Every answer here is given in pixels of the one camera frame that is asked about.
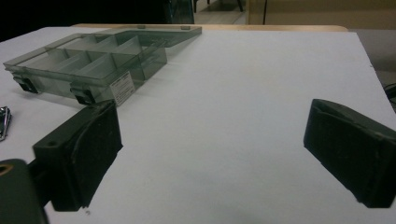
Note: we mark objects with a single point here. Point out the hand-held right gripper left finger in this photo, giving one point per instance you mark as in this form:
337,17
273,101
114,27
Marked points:
87,155

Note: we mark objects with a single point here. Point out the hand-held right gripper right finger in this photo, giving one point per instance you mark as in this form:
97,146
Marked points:
351,152

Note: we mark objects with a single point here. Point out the shiny metal nail clipper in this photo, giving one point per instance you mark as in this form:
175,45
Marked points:
4,123

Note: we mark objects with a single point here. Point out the clear grey compartment organizer box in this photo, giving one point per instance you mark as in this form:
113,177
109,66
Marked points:
93,62

